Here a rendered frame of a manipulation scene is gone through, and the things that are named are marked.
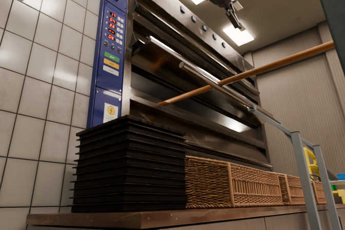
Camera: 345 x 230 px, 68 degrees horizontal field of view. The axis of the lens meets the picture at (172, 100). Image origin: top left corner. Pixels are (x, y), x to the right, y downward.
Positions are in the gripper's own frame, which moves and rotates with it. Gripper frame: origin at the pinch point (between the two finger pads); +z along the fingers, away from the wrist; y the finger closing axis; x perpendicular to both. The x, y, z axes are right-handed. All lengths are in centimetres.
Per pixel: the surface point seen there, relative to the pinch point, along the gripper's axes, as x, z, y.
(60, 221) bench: -30, -68, 92
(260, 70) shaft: 3.2, 4.7, 29.9
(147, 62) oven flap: -54, -15, 11
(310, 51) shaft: 25.9, 4.4, 29.6
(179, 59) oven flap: -40.7, -1.2, 8.1
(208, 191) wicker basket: -15, -21, 84
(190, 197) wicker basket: -23, -21, 86
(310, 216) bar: 2, 42, 95
